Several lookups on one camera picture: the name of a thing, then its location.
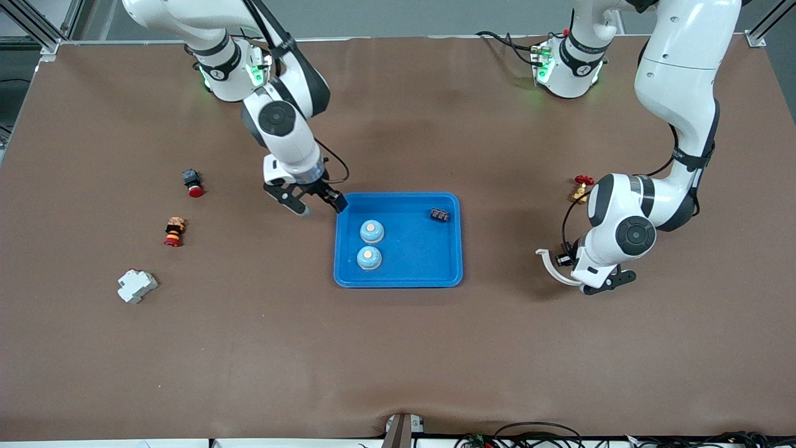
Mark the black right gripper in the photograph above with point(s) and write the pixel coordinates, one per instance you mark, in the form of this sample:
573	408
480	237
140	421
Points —
321	188

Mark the light blue desk bell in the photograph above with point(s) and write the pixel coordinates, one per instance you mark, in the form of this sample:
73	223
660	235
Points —
369	257
372	231

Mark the dark cylindrical capacitor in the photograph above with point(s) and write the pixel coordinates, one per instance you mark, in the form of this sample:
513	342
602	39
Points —
440	216

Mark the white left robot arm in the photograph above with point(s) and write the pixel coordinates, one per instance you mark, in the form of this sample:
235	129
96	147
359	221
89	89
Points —
678	62

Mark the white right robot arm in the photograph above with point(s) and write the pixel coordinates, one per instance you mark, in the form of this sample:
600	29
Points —
280	118

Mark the white curved pipe clamp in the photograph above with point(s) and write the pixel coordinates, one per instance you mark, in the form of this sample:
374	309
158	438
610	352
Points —
561	279

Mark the red emergency stop button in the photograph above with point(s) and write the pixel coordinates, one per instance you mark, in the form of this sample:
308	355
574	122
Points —
195	190

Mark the blue plastic tray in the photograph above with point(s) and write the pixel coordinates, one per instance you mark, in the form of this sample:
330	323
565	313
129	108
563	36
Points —
410	261

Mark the red yellow stacked push button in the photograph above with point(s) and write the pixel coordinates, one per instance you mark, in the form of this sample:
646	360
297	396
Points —
175	233

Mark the brown table mat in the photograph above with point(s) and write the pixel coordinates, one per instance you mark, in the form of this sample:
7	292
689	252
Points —
398	348

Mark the white circuit breaker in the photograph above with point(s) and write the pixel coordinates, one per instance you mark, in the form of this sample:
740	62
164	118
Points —
135	286

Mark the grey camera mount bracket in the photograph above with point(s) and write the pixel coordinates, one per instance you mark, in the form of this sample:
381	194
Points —
398	432

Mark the aluminium frame post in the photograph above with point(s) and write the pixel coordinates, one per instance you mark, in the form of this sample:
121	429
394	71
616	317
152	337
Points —
755	40
50	51

